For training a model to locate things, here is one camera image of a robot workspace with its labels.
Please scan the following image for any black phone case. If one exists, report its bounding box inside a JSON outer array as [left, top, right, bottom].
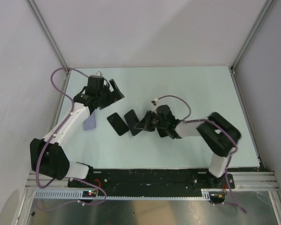
[[124, 109, 141, 136]]

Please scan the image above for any lilac phone case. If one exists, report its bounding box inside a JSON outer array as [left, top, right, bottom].
[[83, 112, 96, 131]]

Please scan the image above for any right aluminium frame post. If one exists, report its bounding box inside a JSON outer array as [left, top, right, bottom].
[[230, 0, 276, 73]]

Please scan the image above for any aluminium frame post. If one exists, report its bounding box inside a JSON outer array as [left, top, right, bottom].
[[230, 0, 276, 73], [26, 0, 68, 68]]

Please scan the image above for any black smartphone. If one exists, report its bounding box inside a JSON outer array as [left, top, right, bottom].
[[107, 112, 129, 136]]

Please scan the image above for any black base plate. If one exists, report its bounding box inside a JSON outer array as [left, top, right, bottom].
[[67, 169, 235, 198]]

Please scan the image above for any right controller board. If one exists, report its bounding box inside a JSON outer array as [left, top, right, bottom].
[[209, 193, 226, 204]]

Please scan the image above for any left aluminium frame post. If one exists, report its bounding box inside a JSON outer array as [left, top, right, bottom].
[[26, 0, 68, 68]]

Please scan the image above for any white slotted cable duct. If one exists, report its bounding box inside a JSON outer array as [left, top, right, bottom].
[[34, 190, 210, 201]]

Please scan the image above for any purple cable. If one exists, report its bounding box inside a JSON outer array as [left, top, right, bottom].
[[34, 67, 107, 211], [154, 95, 248, 215]]

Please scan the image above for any controller board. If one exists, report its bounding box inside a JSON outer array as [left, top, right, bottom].
[[209, 193, 226, 204], [82, 190, 97, 198]]

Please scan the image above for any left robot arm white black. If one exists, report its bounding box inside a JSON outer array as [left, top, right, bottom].
[[30, 75, 125, 187]]

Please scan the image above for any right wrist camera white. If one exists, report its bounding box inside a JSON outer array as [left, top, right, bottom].
[[151, 98, 159, 112]]

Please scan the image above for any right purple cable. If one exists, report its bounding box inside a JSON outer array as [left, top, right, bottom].
[[154, 95, 248, 215]]

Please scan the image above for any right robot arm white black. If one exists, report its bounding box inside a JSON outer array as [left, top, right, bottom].
[[133, 105, 241, 188]]

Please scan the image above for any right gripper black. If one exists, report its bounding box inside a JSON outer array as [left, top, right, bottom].
[[135, 110, 168, 132]]

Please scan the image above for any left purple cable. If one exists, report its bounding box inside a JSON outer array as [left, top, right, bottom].
[[34, 67, 107, 211]]

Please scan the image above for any left controller board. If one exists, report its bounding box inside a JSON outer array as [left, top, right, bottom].
[[82, 190, 97, 198]]

